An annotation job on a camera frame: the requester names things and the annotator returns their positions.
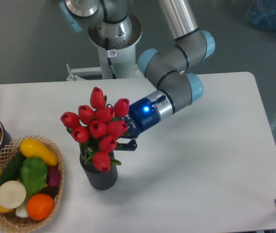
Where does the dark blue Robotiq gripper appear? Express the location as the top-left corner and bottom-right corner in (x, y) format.
(106, 98), (160, 151)

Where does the red tulip bouquet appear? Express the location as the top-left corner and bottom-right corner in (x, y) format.
(60, 87), (130, 172)

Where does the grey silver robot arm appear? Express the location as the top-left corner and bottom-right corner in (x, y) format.
(59, 0), (215, 151)

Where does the dark grey ribbed vase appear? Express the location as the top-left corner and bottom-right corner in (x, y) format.
(79, 154), (118, 190)

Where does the purple toy radish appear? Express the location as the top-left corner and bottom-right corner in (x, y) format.
(46, 167), (62, 187)

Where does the yellow toy squash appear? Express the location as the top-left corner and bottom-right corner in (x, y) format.
(20, 138), (58, 166)

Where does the green toy lettuce leaf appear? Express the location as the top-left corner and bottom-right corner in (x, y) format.
(19, 157), (48, 201)

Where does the orange toy fruit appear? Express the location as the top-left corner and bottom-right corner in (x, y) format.
(26, 193), (53, 221)

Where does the dark green toy cucumber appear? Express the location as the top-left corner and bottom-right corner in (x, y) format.
(0, 151), (26, 186)

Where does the white toy onion slice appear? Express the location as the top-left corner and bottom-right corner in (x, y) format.
(0, 181), (26, 209)

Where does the white green toy leek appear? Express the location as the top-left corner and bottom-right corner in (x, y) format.
(16, 201), (29, 218)

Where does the woven wicker basket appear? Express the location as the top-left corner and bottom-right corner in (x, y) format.
(0, 135), (65, 233)

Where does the blue plastic bag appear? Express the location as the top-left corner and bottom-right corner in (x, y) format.
(246, 0), (276, 31)

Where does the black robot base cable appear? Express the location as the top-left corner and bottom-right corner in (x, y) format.
(105, 38), (117, 79)

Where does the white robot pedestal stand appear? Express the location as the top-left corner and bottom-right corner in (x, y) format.
(67, 13), (142, 81)

